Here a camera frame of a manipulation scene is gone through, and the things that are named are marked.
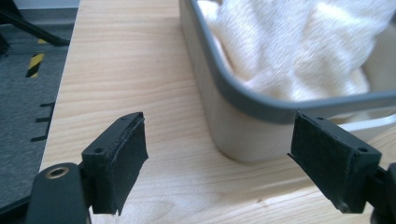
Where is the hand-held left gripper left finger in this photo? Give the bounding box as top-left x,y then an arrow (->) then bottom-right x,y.
80,111 -> 149,217

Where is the yellow and black floor tape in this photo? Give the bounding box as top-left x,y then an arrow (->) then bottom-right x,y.
25,38 -> 49,78

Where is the white basket with grey rim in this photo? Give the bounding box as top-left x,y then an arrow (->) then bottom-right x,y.
178,0 -> 396,164

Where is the black metal stand leg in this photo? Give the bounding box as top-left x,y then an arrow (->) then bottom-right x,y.
0,0 -> 71,56

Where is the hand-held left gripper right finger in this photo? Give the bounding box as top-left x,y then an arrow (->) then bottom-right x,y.
288,110 -> 383,215

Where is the white fluffy towel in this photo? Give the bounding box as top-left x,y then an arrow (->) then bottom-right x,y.
196,0 -> 396,103

